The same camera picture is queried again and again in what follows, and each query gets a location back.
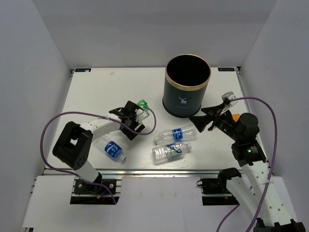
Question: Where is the orange object on table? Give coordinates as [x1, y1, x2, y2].
[232, 114, 240, 122]

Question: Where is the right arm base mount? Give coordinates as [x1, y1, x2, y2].
[197, 178, 238, 206]

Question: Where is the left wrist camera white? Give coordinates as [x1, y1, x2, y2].
[135, 108, 150, 124]

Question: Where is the left blue table sticker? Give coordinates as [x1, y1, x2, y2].
[75, 68, 91, 73]

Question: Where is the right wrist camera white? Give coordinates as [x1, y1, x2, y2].
[222, 91, 238, 109]

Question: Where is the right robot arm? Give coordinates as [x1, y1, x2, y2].
[189, 103, 306, 232]

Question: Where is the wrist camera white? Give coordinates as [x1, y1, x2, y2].
[135, 108, 150, 124]
[222, 91, 238, 109]

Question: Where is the clear bottle green white label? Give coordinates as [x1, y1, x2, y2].
[152, 142, 192, 164]

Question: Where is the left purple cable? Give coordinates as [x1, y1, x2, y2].
[40, 108, 157, 203]

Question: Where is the crushed green plastic bottle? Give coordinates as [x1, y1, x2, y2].
[137, 99, 148, 111]

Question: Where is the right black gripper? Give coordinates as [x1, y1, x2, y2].
[189, 102, 241, 142]

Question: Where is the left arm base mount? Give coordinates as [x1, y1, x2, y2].
[70, 178, 121, 205]

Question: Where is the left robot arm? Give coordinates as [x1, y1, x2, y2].
[52, 100, 149, 193]

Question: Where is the clear bottle blue label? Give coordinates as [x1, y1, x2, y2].
[154, 125, 197, 145]
[93, 135, 127, 163]

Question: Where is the right blue table sticker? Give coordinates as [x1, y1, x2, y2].
[218, 67, 235, 72]

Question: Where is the dark bin with gold rim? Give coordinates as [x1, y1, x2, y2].
[162, 54, 211, 118]

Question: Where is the blue table sticker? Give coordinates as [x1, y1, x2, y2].
[218, 67, 235, 72]
[75, 68, 91, 73]

